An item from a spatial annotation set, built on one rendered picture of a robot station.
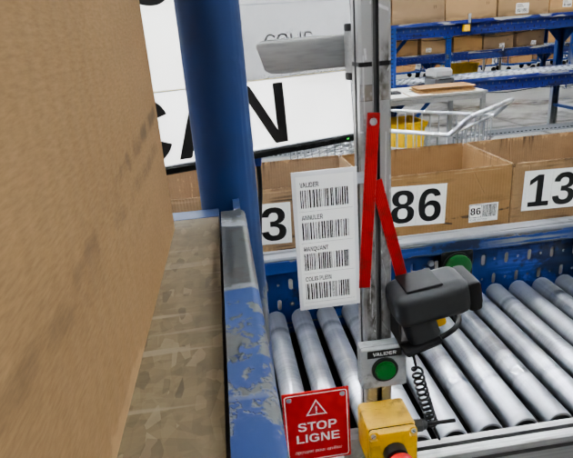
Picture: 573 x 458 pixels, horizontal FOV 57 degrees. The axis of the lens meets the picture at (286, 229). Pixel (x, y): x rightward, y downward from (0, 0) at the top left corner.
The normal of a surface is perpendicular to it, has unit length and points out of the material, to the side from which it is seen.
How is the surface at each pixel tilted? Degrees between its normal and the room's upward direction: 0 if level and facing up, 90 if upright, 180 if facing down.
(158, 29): 86
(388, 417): 0
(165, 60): 86
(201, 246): 0
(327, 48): 90
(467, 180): 90
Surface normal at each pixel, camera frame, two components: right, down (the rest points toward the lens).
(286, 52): 0.23, 0.33
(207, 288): -0.07, -0.93
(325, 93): 0.45, 0.22
